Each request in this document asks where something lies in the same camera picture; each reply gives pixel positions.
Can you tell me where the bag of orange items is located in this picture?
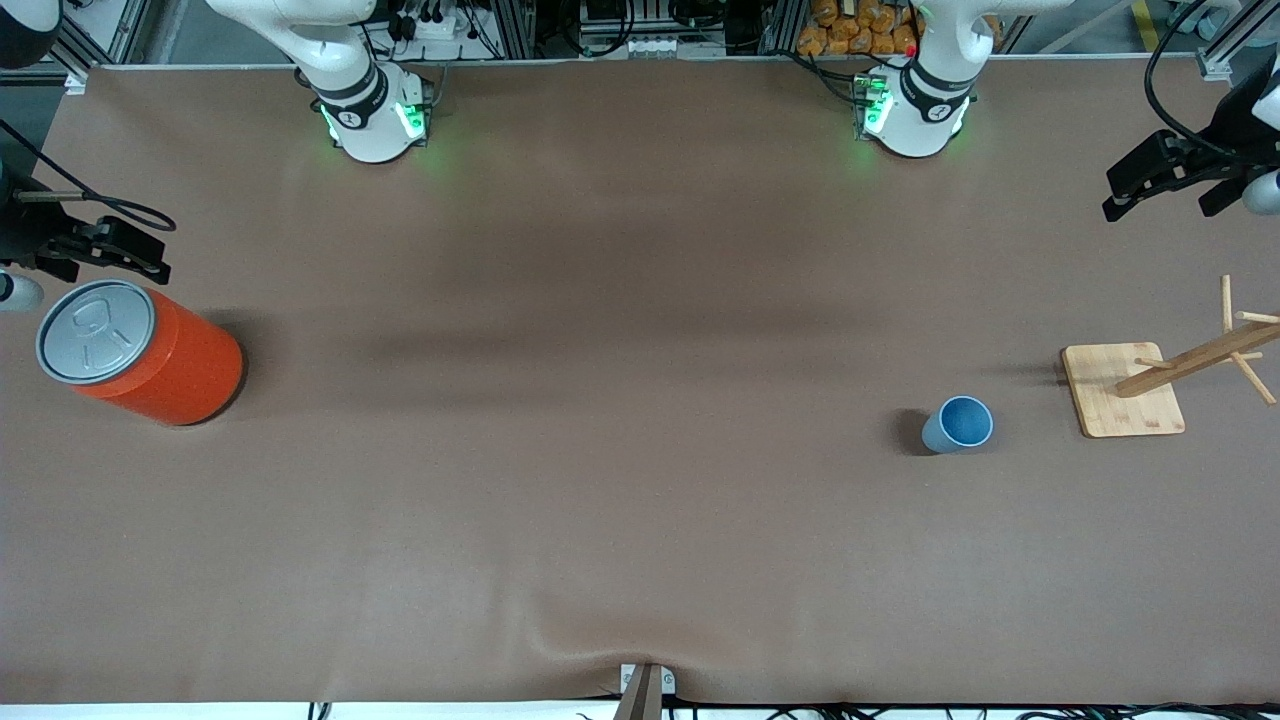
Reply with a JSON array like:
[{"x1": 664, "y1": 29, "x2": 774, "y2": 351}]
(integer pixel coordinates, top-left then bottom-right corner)
[{"x1": 797, "y1": 0, "x2": 923, "y2": 57}]

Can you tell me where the metal table clamp bracket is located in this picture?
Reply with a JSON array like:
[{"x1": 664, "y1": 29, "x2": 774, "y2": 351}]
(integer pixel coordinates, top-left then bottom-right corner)
[{"x1": 612, "y1": 662, "x2": 677, "y2": 720}]

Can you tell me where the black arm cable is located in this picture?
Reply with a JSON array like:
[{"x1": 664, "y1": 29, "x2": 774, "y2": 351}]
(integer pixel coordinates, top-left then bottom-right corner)
[
  {"x1": 0, "y1": 118, "x2": 178, "y2": 234},
  {"x1": 1143, "y1": 0, "x2": 1246, "y2": 156}
]

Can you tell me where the orange can with silver lid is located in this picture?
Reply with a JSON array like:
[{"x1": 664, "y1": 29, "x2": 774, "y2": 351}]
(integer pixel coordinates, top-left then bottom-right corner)
[{"x1": 36, "y1": 280, "x2": 245, "y2": 428}]

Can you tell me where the aluminium frame profile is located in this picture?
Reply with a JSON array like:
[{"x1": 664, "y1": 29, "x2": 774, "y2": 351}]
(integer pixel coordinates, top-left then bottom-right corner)
[
  {"x1": 60, "y1": 0, "x2": 191, "y2": 96},
  {"x1": 1195, "y1": 0, "x2": 1280, "y2": 83}
]

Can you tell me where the white power strip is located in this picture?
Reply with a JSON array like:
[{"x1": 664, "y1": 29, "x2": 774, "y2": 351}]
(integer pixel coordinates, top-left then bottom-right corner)
[{"x1": 395, "y1": 0, "x2": 476, "y2": 43}]

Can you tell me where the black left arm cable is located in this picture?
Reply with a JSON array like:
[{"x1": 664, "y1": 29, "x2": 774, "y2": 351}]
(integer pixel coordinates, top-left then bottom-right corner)
[{"x1": 1143, "y1": 0, "x2": 1246, "y2": 156}]

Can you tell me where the light blue cup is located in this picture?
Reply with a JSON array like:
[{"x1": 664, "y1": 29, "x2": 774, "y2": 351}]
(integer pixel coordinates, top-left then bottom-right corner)
[{"x1": 921, "y1": 395, "x2": 995, "y2": 456}]

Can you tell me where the wooden cup rack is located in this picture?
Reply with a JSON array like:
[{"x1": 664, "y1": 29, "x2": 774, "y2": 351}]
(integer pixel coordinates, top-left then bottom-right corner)
[{"x1": 1061, "y1": 275, "x2": 1280, "y2": 439}]

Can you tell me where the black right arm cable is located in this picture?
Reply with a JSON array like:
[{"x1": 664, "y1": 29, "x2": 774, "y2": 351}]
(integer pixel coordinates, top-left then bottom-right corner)
[{"x1": 0, "y1": 118, "x2": 178, "y2": 234}]

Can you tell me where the brown table mat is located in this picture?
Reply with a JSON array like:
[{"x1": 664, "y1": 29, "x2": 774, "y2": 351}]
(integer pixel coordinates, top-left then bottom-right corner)
[{"x1": 0, "y1": 55, "x2": 1280, "y2": 707}]

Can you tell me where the white connector strip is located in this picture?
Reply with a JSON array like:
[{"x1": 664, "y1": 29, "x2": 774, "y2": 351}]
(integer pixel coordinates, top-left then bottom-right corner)
[{"x1": 580, "y1": 34, "x2": 727, "y2": 58}]

